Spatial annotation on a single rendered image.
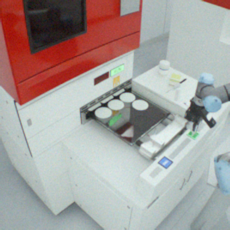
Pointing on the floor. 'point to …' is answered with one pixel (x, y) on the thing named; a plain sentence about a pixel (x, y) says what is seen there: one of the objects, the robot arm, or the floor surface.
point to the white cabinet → (92, 209)
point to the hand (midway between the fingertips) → (194, 133)
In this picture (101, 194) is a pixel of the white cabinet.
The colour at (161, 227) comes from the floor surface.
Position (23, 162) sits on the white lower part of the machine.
